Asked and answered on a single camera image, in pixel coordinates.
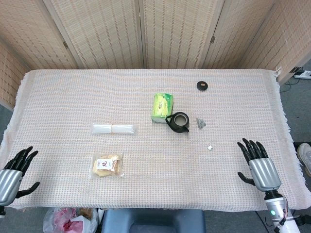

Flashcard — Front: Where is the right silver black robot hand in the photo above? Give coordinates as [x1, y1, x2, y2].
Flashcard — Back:
[237, 137, 282, 193]

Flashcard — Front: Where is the white power strip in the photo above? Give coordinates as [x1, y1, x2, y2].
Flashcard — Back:
[294, 70, 311, 79]

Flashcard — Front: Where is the blue chair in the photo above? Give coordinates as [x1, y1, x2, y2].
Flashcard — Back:
[101, 208, 207, 233]

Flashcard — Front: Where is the black teapot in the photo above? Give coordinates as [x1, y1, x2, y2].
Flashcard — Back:
[165, 112, 190, 133]

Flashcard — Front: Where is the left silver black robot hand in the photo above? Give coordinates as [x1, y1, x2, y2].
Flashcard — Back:
[0, 146, 41, 206]

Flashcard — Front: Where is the white shoe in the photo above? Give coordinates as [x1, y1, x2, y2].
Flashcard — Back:
[297, 142, 311, 177]

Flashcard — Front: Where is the snack packet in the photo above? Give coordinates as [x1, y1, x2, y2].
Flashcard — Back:
[89, 152, 125, 180]

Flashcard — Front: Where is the plastic bag with red contents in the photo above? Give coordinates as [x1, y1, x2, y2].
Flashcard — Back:
[43, 207, 99, 233]

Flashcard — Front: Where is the pale woven tablecloth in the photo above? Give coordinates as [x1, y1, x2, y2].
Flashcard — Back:
[0, 68, 307, 211]

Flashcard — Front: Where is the woven bamboo folding screen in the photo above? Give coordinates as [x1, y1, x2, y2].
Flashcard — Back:
[0, 0, 311, 112]

